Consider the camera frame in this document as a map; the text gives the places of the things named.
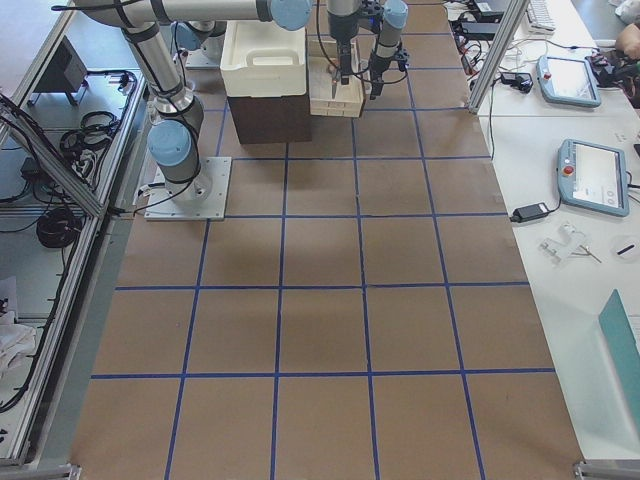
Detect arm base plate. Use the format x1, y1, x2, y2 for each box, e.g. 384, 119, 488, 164
143, 157, 232, 221
185, 44, 222, 70

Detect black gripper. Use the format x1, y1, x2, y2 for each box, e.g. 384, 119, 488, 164
368, 42, 409, 99
336, 38, 353, 86

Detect aluminium frame post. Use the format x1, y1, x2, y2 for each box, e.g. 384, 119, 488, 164
468, 0, 528, 114

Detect far teach pendant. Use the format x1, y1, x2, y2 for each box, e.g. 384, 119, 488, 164
536, 55, 601, 108

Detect teach pendant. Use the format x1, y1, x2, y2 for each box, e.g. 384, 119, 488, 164
557, 139, 629, 217
536, 55, 601, 108

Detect wooden drawer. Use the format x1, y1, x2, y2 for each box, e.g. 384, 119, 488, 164
307, 37, 365, 118

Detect orange grey scissors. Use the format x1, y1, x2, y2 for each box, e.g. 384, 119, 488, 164
327, 59, 340, 100

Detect black power adapter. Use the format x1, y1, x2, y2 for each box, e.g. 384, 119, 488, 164
510, 202, 551, 223

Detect near teach pendant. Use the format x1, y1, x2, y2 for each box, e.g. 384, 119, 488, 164
557, 139, 629, 217

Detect dark brown drawer cabinet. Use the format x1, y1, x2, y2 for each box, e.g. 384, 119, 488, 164
228, 94, 312, 144

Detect white plastic tray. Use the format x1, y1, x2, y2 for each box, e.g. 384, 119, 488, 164
220, 20, 307, 98

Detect teal board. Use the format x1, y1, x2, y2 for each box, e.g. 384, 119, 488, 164
598, 289, 639, 383

